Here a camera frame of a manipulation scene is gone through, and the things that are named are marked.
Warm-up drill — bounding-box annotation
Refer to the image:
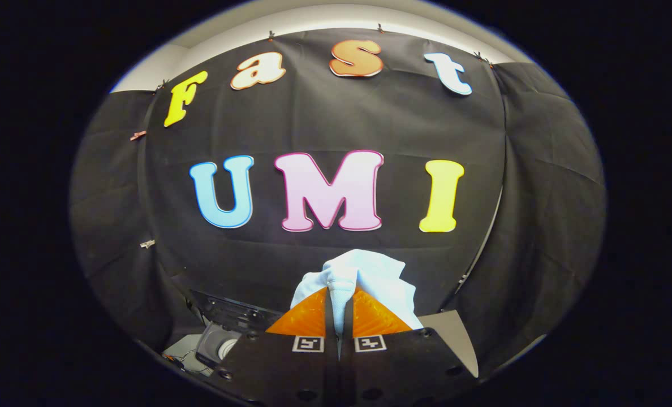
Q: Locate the silver washing machine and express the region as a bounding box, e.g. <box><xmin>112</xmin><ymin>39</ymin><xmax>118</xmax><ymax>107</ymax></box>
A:
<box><xmin>163</xmin><ymin>322</ymin><xmax>243</xmax><ymax>378</ymax></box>

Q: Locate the light blue shirt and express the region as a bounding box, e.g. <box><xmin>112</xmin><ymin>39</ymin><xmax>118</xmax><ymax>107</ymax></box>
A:
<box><xmin>290</xmin><ymin>249</ymin><xmax>424</xmax><ymax>351</ymax></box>

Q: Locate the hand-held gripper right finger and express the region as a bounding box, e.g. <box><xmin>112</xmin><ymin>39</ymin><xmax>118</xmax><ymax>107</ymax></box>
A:
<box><xmin>339</xmin><ymin>285</ymin><xmax>481</xmax><ymax>407</ymax></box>

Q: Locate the black backdrop cloth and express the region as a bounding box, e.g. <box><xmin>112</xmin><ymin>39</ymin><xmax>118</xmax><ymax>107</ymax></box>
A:
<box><xmin>69</xmin><ymin>27</ymin><xmax>607</xmax><ymax>376</ymax></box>

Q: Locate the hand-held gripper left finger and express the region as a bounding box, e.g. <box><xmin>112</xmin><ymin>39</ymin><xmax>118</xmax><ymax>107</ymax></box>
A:
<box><xmin>209</xmin><ymin>285</ymin><xmax>339</xmax><ymax>407</ymax></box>

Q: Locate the thin grey pole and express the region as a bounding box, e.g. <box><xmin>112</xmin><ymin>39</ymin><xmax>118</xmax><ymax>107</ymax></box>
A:
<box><xmin>455</xmin><ymin>185</ymin><xmax>505</xmax><ymax>289</ymax></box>

